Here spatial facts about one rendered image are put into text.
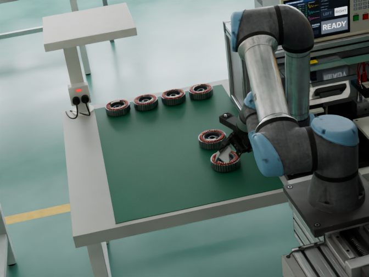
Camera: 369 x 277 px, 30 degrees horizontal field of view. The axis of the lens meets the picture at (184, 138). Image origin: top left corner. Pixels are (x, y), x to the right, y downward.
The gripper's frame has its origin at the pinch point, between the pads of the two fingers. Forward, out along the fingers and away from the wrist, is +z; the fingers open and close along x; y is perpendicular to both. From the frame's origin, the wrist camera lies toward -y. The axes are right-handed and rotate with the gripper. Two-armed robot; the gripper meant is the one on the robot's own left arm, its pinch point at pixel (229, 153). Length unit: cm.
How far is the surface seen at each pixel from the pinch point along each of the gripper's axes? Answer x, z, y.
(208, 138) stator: 4.8, 14.0, -16.0
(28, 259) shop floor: -57, 123, -50
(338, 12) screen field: 53, -37, -17
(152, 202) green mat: -33.9, 6.9, 1.5
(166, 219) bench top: -35.0, 2.8, 11.1
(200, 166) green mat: -7.7, 10.6, -4.9
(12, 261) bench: -65, 121, -52
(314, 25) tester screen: 44, -32, -18
